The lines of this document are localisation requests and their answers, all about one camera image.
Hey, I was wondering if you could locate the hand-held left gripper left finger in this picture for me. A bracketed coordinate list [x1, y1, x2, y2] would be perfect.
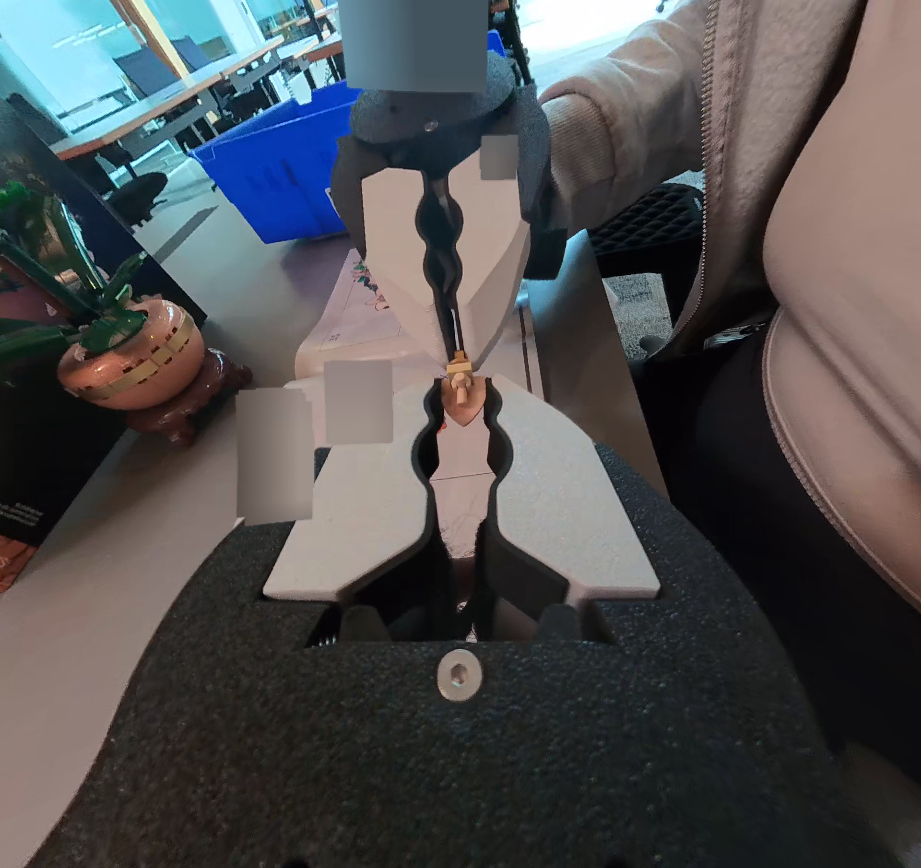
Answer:
[262, 377, 443, 604]

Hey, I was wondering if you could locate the peach petal brick flower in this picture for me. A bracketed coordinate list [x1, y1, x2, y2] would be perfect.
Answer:
[435, 350, 484, 429]

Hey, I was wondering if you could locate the person's right forearm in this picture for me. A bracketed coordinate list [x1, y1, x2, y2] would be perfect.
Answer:
[540, 0, 720, 236]

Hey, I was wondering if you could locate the wooden top office desk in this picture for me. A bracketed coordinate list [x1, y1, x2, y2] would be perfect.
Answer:
[50, 34, 289, 164]

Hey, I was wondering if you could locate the white instruction booklet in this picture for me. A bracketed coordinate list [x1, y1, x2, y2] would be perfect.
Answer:
[295, 248, 544, 484]

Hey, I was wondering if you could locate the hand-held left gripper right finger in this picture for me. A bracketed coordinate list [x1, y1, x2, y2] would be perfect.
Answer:
[481, 376, 661, 606]

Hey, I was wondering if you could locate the large blue plastic bin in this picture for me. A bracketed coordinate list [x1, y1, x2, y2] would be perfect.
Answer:
[189, 30, 508, 245]

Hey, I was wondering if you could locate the black swivel office chair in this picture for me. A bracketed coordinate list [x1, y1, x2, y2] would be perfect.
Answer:
[94, 141, 170, 229]

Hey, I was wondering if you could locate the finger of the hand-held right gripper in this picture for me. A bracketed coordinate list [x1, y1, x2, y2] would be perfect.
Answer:
[358, 163, 461, 365]
[442, 138, 535, 373]

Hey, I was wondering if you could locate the dark brick set box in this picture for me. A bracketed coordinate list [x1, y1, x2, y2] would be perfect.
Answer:
[0, 94, 210, 596]

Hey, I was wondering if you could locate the brick orchid plant model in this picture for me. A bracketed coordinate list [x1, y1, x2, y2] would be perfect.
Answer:
[0, 181, 253, 448]

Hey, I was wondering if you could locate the blue office chair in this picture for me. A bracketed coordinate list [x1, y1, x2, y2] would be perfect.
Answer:
[111, 44, 191, 95]

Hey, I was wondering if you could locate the grey desk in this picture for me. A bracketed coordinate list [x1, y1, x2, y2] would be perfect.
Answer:
[0, 192, 670, 868]

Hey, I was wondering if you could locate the black mesh office chair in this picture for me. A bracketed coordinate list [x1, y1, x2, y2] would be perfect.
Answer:
[589, 181, 709, 279]

